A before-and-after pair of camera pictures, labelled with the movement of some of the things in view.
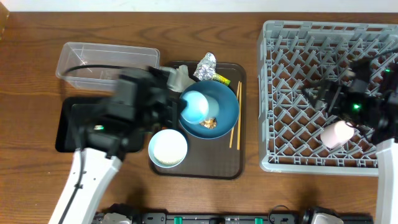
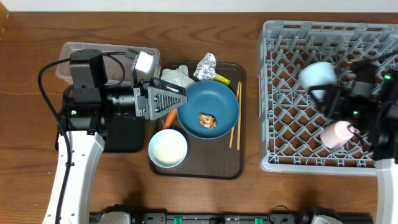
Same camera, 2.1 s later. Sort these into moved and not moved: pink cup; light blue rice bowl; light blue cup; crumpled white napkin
Moved: light blue cup
Not moved: pink cup; crumpled white napkin; light blue rice bowl
